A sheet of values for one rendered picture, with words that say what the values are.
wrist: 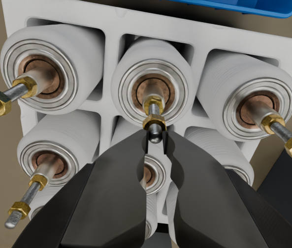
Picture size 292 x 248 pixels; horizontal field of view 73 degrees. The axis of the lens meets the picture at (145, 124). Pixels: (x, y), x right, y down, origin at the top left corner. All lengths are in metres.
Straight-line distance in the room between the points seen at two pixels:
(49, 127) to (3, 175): 0.50
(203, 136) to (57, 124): 0.21
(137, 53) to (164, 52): 0.03
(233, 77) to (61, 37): 0.18
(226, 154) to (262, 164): 0.40
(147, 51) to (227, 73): 0.10
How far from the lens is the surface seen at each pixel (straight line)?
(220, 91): 0.24
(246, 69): 0.24
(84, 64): 0.23
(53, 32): 0.23
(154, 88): 0.20
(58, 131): 0.28
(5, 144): 0.68
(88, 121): 0.32
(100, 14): 0.28
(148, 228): 0.36
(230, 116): 0.24
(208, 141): 0.31
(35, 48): 0.23
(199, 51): 0.29
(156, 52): 0.21
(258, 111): 0.24
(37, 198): 0.37
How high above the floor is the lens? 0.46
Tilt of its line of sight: 62 degrees down
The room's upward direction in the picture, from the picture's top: 178 degrees counter-clockwise
